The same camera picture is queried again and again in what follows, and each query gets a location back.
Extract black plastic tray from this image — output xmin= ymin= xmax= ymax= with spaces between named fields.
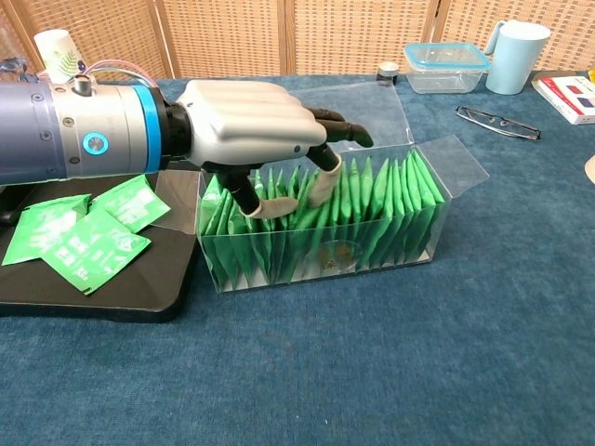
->
xmin=0 ymin=170 xmax=202 ymax=325

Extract light blue plastic pitcher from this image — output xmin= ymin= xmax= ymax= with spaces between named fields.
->
xmin=485 ymin=19 xmax=552 ymax=97

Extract white red flat box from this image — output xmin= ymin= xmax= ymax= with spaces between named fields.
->
xmin=531 ymin=75 xmax=595 ymax=125

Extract clear plastic food container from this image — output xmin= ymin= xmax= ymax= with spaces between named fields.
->
xmin=405 ymin=64 xmax=484 ymax=95

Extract black frame eyeglasses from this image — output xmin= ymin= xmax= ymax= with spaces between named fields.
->
xmin=454 ymin=105 xmax=543 ymax=142

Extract clear lid with blue rim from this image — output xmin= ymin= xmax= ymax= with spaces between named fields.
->
xmin=403 ymin=41 xmax=492 ymax=74

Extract white fern print paper cup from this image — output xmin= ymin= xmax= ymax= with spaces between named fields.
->
xmin=33 ymin=29 xmax=86 ymax=84

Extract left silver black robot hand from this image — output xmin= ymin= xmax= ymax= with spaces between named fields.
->
xmin=174 ymin=79 xmax=375 ymax=218

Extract woven rattan screen panel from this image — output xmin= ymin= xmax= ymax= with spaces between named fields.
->
xmin=8 ymin=0 xmax=180 ymax=80
xmin=0 ymin=0 xmax=50 ymax=75
xmin=430 ymin=0 xmax=595 ymax=73
xmin=155 ymin=0 xmax=297 ymax=79
xmin=284 ymin=0 xmax=441 ymax=76

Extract small black jar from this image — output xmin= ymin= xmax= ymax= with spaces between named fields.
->
xmin=377 ymin=61 xmax=400 ymax=87

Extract clear plastic packet box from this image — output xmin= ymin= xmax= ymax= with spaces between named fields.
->
xmin=152 ymin=81 xmax=492 ymax=295

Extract blue velvet tablecloth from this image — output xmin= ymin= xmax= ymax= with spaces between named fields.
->
xmin=0 ymin=69 xmax=595 ymax=446

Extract thin coloured arm cables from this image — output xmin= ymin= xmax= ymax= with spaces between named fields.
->
xmin=86 ymin=59 xmax=162 ymax=89

